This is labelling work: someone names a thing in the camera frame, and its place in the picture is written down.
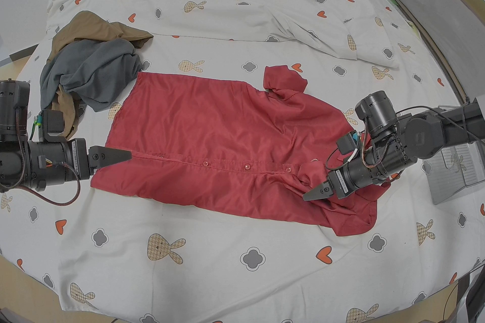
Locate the black cable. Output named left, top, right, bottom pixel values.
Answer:
left=21, top=163, right=82, bottom=206
left=325, top=147, right=355, bottom=174

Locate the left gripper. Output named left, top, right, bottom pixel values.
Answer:
left=27, top=138, right=133, bottom=190

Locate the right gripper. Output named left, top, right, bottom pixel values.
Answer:
left=303, top=147, right=418, bottom=202

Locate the white printed quilt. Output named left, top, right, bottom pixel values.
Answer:
left=45, top=0, right=400, bottom=68

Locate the bed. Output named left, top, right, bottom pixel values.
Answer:
left=0, top=0, right=485, bottom=323

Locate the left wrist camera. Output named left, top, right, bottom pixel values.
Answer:
left=36, top=109, right=66, bottom=143

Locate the clear plastic box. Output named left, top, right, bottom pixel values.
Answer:
left=422, top=142, right=485, bottom=205

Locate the grey garment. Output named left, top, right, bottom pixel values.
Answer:
left=40, top=38, right=142, bottom=113

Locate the red shirt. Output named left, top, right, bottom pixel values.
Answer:
left=90, top=65, right=393, bottom=237

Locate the brown garment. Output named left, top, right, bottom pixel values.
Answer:
left=49, top=11, right=154, bottom=142

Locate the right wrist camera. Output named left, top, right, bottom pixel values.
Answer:
left=336, top=130, right=360, bottom=155

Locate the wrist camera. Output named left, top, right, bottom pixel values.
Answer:
left=336, top=130, right=360, bottom=155
left=36, top=109, right=66, bottom=143

